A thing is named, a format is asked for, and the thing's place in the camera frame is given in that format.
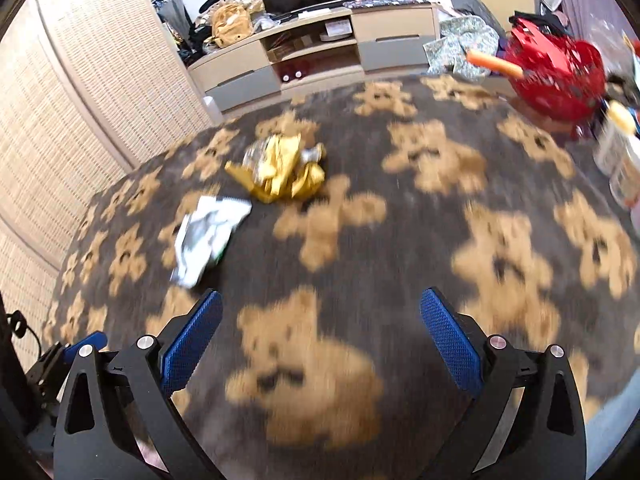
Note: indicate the white plastic bottle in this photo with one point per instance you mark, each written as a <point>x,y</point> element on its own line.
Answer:
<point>615,135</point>
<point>627,180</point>

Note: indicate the white silver wrapper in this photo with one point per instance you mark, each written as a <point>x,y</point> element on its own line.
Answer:
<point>205,240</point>

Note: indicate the woven folding screen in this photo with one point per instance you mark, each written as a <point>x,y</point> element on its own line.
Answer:
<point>75,110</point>

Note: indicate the gold wrapper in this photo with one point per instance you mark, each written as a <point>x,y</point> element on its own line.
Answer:
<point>280,170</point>

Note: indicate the beige grey television stand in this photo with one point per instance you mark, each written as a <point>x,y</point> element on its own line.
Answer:
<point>240,72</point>

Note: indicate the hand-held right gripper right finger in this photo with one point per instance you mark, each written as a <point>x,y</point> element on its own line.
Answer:
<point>450,335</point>

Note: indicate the black clothes rack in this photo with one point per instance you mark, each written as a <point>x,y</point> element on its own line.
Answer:
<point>167,5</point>

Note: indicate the yellow fabric bag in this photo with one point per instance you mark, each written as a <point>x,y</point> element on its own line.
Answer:
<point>231,24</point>

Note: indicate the bear printed fleece blanket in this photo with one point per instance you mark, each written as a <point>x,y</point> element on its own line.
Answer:
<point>400,240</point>

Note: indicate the floral patterned cloth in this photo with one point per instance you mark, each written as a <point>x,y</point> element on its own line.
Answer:
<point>460,45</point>

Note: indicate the small white bin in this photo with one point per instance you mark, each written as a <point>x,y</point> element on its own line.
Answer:
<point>212,109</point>

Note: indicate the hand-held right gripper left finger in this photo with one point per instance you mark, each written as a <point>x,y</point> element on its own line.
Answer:
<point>192,340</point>

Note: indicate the red basket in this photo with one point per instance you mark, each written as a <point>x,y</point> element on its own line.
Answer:
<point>555,75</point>

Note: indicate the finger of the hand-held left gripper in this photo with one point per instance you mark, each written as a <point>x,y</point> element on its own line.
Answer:
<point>82,342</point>

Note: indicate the orange stick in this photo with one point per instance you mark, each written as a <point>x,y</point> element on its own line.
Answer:
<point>492,62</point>

